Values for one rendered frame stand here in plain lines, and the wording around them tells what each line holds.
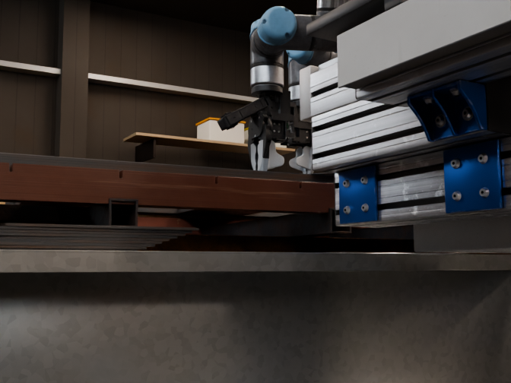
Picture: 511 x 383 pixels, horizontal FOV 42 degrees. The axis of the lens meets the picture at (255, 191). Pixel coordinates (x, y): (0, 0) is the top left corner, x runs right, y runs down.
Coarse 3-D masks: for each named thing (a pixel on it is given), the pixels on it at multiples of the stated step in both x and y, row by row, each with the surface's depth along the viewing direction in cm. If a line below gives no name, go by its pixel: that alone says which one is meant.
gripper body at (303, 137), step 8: (296, 104) 179; (296, 112) 178; (296, 120) 178; (288, 128) 179; (296, 128) 177; (304, 128) 177; (296, 136) 177; (304, 136) 177; (288, 144) 180; (296, 144) 181; (304, 144) 181
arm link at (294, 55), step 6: (288, 54) 164; (294, 54) 162; (300, 54) 161; (306, 54) 161; (312, 54) 162; (318, 54) 164; (324, 54) 166; (330, 54) 168; (294, 60) 165; (300, 60) 163; (306, 60) 164; (312, 60) 164; (318, 60) 166; (324, 60) 167; (318, 66) 168
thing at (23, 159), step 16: (0, 160) 110; (16, 160) 111; (32, 160) 112; (48, 160) 114; (64, 160) 115; (80, 160) 116; (96, 160) 117; (112, 160) 119; (240, 176) 130; (256, 176) 131; (272, 176) 133; (288, 176) 134; (304, 176) 136; (320, 176) 138; (144, 208) 186; (160, 208) 189
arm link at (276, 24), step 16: (272, 16) 134; (288, 16) 135; (304, 16) 138; (256, 32) 140; (272, 32) 134; (288, 32) 134; (304, 32) 137; (256, 48) 144; (272, 48) 139; (288, 48) 139; (304, 48) 139
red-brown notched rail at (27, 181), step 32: (0, 192) 106; (32, 192) 108; (64, 192) 110; (96, 192) 112; (128, 192) 115; (160, 192) 117; (192, 192) 120; (224, 192) 123; (256, 192) 126; (288, 192) 129; (320, 192) 132
